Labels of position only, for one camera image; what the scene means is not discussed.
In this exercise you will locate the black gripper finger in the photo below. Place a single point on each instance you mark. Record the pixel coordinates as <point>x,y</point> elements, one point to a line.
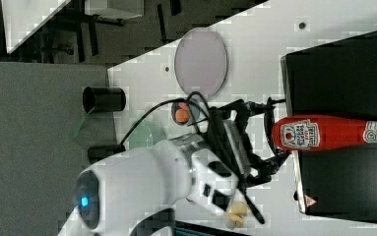
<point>266,167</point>
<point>247,109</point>

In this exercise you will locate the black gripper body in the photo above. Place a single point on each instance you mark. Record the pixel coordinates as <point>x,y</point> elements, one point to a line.
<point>226,142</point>

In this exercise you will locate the red ketchup bottle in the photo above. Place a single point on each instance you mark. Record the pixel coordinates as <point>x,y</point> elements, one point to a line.
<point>322,132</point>

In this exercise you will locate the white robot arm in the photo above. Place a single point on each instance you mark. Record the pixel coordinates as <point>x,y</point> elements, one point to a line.
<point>134,192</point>

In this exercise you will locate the black toaster oven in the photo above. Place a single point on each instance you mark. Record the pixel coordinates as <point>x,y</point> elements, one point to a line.
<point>334,79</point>

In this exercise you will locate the small blue bowl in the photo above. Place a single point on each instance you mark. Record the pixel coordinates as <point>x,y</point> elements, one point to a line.
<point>194,113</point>

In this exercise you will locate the orange toy fruit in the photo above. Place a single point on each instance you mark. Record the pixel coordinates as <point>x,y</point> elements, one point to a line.
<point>182,116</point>

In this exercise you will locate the red toy strawberry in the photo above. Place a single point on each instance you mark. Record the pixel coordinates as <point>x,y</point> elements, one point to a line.
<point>183,105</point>

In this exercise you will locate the toy banana bunch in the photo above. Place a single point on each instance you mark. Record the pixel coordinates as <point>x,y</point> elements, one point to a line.
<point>235,216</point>

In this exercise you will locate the round grey plate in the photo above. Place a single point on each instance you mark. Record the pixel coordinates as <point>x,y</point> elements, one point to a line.
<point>200,62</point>

